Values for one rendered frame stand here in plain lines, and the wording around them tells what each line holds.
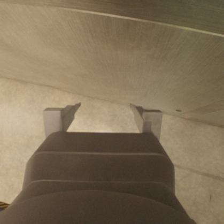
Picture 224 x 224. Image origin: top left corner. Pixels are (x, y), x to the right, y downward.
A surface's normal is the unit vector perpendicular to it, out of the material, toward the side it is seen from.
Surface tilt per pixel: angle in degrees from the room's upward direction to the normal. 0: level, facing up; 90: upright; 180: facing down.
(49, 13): 90
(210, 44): 90
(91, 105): 0
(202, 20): 90
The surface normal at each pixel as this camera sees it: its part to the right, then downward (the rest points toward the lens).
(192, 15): -0.24, 0.97
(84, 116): -0.09, -0.13
